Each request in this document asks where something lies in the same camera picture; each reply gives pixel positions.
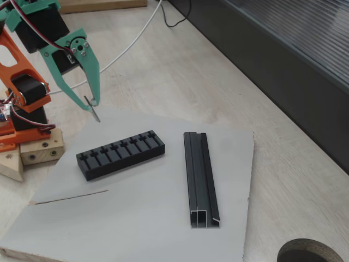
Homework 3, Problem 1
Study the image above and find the black slotted holder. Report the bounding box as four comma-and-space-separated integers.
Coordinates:
76, 130, 166, 182

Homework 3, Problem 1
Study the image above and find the wooden board edge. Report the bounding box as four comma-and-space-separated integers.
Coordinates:
58, 0, 148, 15

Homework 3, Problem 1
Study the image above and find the red controller board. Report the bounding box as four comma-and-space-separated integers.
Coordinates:
0, 102, 9, 127

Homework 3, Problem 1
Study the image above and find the long wooden mounting plank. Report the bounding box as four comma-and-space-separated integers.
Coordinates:
20, 128, 65, 166

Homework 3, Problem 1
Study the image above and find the pale wooden block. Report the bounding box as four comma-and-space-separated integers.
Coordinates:
0, 144, 25, 183

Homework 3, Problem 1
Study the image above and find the grey plywood board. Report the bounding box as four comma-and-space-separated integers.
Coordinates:
0, 106, 255, 262

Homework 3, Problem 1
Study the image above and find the black aluminium profile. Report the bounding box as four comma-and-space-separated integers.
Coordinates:
183, 132, 221, 229

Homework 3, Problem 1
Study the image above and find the red black white servo wire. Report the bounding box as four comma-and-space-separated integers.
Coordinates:
9, 105, 57, 135
9, 0, 74, 58

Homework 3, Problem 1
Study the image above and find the white usb cable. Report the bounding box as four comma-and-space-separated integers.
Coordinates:
46, 0, 164, 95

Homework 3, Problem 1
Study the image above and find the black power cable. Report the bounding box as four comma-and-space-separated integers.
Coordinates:
160, 0, 191, 28

